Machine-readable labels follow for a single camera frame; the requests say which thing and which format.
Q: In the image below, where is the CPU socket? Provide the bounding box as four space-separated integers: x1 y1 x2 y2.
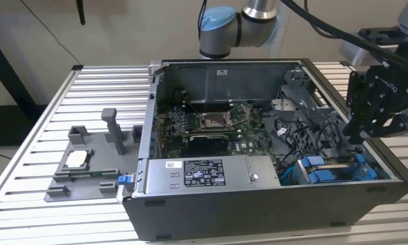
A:
196 112 232 131

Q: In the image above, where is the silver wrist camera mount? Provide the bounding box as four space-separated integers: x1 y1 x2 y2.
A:
338 40 376 66

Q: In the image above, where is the green motherboard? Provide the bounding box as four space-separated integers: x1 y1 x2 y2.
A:
156 101 280 159

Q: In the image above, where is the black disk wire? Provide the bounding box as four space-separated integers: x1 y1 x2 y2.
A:
309 114 353 161

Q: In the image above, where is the black wire with white label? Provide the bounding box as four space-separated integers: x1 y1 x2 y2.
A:
273 118 314 164

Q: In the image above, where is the blue disk carrier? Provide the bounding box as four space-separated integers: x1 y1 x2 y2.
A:
308 167 377 184

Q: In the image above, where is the blue wire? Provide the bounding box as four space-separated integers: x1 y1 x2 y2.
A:
278 163 298 186

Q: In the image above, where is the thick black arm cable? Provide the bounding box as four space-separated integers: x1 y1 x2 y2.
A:
281 0 408 71

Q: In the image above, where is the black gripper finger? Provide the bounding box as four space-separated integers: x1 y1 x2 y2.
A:
341 108 378 145
364 111 408 139

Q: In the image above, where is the silver CPU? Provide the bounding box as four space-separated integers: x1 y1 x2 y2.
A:
64 151 89 168

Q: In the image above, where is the silver power supply unit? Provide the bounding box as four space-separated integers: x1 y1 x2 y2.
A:
141 154 281 194

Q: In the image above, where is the black graphics card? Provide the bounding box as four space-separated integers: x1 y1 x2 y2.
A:
188 134 230 154

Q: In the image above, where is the black open PC case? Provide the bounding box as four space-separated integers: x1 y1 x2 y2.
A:
121 58 408 242

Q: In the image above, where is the grey parts rack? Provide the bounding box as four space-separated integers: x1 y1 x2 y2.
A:
44 108 144 204

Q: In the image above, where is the black monitor stand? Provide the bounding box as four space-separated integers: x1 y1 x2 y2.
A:
0 28 48 148

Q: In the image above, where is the black hanging antenna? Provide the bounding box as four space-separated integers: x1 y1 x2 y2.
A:
76 0 86 26

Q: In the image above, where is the metal socket cover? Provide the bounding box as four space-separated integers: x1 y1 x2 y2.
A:
226 105 256 126

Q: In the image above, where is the disk bay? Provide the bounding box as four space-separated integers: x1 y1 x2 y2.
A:
297 146 378 185

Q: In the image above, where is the grey metal drive bracket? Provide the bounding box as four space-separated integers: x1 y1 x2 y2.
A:
270 98 317 116

